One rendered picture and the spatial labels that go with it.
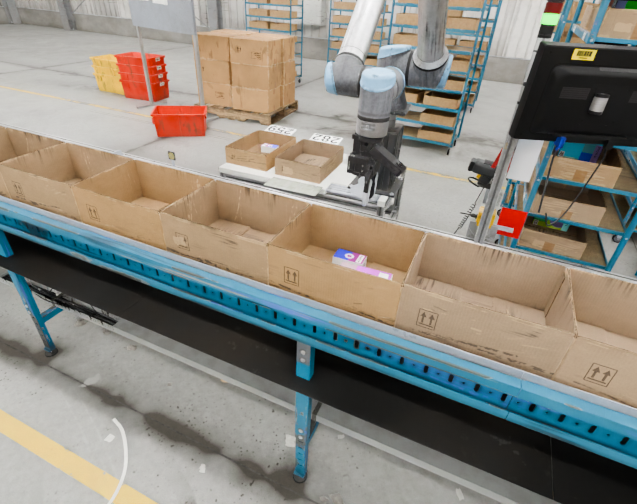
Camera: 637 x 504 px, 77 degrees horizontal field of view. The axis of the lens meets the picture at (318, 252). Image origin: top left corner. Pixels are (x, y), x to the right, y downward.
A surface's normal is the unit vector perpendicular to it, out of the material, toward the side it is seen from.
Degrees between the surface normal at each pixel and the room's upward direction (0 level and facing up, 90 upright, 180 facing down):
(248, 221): 89
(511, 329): 90
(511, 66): 90
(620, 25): 91
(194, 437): 0
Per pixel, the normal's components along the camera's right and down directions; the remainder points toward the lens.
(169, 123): 0.17, 0.61
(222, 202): -0.40, 0.49
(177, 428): 0.04, -0.83
